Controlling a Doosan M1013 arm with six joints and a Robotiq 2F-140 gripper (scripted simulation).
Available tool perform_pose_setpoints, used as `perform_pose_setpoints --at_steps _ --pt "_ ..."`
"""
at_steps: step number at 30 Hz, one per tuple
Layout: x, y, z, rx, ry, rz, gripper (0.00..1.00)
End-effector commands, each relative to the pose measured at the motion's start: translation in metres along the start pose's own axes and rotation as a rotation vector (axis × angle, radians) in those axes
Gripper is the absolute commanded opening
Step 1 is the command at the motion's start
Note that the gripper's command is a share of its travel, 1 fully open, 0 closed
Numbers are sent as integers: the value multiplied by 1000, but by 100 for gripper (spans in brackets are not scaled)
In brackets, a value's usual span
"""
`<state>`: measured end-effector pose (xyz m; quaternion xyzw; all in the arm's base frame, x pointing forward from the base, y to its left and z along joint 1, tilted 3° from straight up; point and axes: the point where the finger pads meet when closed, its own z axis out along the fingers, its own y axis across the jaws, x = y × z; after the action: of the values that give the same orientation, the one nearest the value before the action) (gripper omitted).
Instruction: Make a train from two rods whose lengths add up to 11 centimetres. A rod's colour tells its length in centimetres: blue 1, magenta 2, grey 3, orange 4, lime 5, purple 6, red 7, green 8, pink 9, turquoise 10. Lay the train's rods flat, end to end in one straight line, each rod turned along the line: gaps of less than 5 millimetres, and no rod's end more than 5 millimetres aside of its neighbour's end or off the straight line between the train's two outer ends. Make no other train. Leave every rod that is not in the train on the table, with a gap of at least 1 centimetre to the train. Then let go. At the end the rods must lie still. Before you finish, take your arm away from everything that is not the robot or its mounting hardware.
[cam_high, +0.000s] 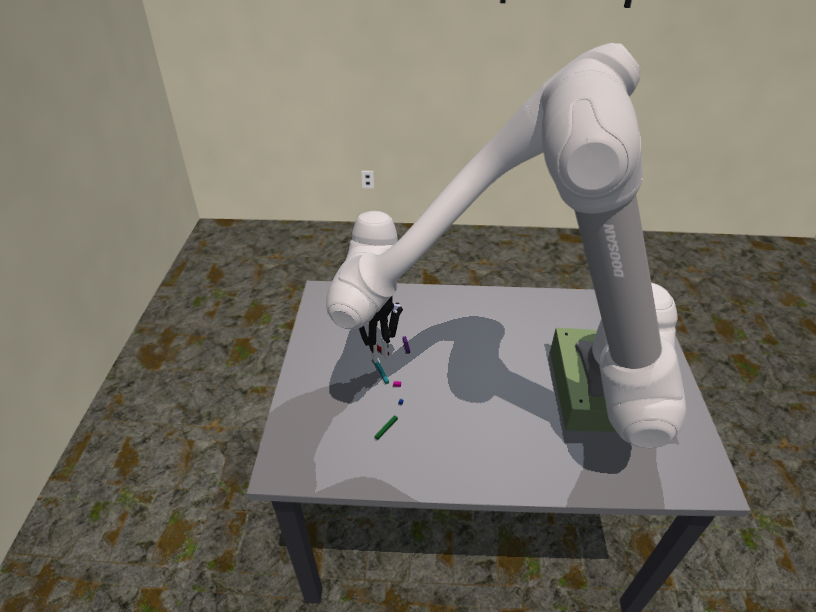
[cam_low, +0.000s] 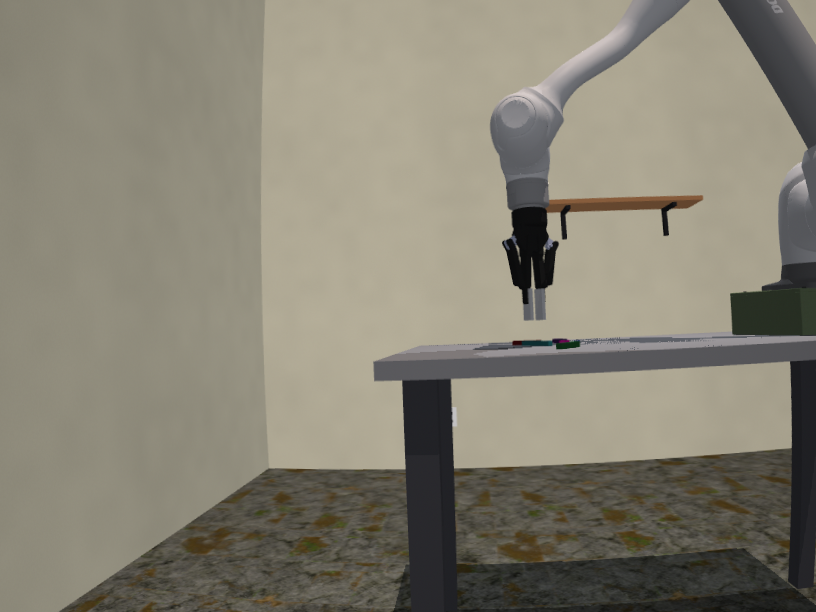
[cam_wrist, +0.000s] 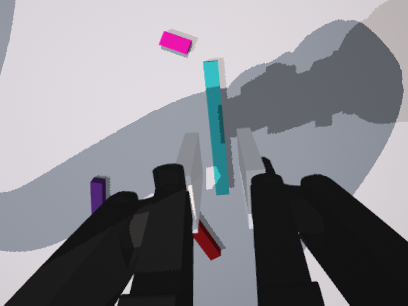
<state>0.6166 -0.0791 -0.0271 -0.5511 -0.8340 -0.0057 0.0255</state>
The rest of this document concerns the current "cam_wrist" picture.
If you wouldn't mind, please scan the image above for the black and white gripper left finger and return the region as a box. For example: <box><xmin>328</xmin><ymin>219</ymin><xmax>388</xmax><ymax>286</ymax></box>
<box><xmin>4</xmin><ymin>132</ymin><xmax>203</xmax><ymax>306</ymax></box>

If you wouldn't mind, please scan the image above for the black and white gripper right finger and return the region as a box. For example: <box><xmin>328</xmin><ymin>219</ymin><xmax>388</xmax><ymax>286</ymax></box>
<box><xmin>236</xmin><ymin>128</ymin><xmax>408</xmax><ymax>306</ymax></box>

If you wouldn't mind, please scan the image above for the purple rod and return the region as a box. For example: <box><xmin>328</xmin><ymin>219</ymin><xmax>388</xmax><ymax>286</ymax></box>
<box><xmin>90</xmin><ymin>177</ymin><xmax>106</xmax><ymax>214</ymax></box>

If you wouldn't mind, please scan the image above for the dark red rod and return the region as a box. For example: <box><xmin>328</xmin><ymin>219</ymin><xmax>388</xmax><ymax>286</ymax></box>
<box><xmin>193</xmin><ymin>219</ymin><xmax>221</xmax><ymax>260</ymax></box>

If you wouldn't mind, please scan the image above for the magenta rectangular block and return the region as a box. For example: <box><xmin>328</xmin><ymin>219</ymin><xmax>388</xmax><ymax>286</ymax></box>
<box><xmin>159</xmin><ymin>31</ymin><xmax>192</xmax><ymax>54</ymax></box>

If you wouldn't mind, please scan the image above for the turquoise rod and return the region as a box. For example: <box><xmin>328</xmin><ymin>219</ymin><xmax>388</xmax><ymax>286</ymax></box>
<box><xmin>203</xmin><ymin>60</ymin><xmax>229</xmax><ymax>195</ymax></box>

